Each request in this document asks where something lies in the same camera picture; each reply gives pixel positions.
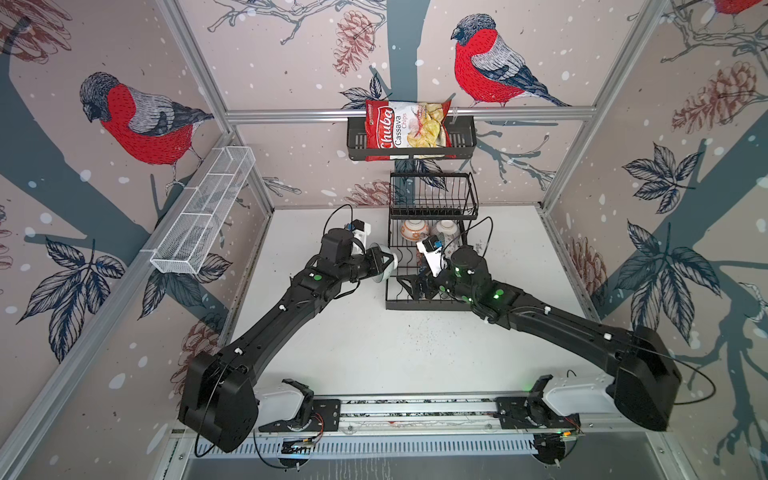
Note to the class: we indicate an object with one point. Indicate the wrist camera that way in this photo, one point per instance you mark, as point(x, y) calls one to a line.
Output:
point(432, 248)
point(360, 230)

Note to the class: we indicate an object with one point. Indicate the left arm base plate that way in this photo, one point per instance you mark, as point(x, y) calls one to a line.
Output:
point(322, 415)

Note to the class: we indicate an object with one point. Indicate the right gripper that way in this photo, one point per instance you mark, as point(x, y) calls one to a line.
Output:
point(426, 282)

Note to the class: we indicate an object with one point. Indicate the pink striped bowl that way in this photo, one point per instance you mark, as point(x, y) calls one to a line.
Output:
point(447, 230)

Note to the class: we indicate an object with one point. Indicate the red cassava chips bag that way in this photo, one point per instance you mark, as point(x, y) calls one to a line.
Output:
point(388, 120)

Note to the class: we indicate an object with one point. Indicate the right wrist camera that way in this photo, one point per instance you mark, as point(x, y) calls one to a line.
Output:
point(432, 248)

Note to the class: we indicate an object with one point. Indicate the orange floral bowl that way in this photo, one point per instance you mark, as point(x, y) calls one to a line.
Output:
point(414, 230)

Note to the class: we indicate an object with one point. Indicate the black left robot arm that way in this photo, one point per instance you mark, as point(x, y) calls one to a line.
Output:
point(221, 401)

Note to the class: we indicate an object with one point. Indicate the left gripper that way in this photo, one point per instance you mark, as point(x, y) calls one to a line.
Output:
point(374, 261)

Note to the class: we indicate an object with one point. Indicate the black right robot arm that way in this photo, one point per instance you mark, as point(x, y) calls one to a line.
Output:
point(645, 380)

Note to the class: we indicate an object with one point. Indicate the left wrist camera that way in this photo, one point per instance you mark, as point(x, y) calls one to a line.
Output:
point(360, 230)

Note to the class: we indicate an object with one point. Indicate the teal dashed bowl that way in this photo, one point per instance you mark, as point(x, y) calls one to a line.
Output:
point(384, 262)

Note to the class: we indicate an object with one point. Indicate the white mesh wall shelf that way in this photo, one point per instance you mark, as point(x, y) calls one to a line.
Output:
point(187, 244)

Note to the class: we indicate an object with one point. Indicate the black wire dish rack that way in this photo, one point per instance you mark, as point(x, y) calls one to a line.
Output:
point(429, 197)

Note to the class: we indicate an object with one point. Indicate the aluminium mounting rail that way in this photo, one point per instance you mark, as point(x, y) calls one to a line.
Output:
point(456, 413)

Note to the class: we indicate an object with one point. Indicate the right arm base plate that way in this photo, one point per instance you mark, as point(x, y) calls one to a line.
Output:
point(523, 413)

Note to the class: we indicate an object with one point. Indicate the black wall basket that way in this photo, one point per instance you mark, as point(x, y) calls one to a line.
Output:
point(457, 140)

